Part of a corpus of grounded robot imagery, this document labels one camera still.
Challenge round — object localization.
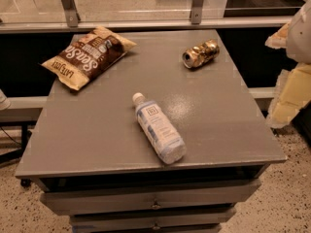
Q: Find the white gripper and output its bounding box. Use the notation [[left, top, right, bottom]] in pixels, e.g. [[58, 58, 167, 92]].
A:
[[265, 0, 311, 128]]

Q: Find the blue plastic water bottle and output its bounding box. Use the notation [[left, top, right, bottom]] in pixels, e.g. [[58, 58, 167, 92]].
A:
[[132, 93, 187, 164]]

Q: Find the brown chip bag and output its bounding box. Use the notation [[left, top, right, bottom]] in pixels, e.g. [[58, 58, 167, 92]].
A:
[[42, 26, 136, 91]]

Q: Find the gold crushed soda can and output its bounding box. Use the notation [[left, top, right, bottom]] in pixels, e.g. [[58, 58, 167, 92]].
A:
[[182, 39, 220, 69]]

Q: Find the grey drawer cabinet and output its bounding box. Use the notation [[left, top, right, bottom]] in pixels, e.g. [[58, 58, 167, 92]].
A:
[[16, 30, 285, 233]]

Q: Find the upper grey drawer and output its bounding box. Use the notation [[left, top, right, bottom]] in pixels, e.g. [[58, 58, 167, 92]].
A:
[[40, 179, 261, 216]]

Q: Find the grey drawer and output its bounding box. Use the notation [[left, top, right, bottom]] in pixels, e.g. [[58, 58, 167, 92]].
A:
[[40, 179, 261, 216], [70, 207, 236, 233]]

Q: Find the lower grey drawer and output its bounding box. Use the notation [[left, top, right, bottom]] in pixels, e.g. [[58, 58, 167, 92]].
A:
[[70, 207, 236, 233]]

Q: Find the black wheeled stand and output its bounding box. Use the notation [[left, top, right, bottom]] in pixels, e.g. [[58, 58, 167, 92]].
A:
[[0, 123, 33, 188]]

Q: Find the right metal bracket post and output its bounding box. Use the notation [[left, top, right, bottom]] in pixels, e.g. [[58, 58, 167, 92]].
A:
[[190, 0, 204, 24]]

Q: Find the metal bracket post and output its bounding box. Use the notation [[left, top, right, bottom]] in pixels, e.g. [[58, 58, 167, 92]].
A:
[[190, 0, 204, 24], [60, 0, 81, 27]]

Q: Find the left metal bracket post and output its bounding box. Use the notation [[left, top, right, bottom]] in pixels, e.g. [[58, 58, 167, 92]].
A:
[[60, 0, 81, 27]]

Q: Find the grey metal window rail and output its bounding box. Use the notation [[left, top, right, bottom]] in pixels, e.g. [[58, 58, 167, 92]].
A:
[[0, 16, 293, 34]]

